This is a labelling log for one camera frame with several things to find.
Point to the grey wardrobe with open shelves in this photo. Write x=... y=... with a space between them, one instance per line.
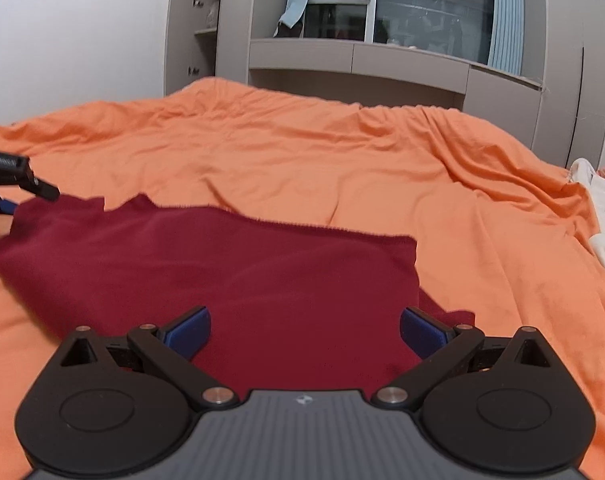
x=235 y=20

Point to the large glass window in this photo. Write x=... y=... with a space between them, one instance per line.
x=432 y=15

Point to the grey open wardrobe door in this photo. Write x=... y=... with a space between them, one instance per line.
x=180 y=35

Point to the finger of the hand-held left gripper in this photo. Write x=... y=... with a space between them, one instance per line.
x=2 y=206
x=7 y=167

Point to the grey window bench cabinet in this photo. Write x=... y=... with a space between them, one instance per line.
x=302 y=55

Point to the dark red long-sleeved shirt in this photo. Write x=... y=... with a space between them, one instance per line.
x=257 y=270

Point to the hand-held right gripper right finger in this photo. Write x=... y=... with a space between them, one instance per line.
x=422 y=332

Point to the grey closed wardrobe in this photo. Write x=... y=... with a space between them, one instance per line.
x=562 y=35

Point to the orange blanket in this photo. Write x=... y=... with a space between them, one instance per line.
x=332 y=160

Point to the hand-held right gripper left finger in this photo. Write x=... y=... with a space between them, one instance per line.
x=190 y=332

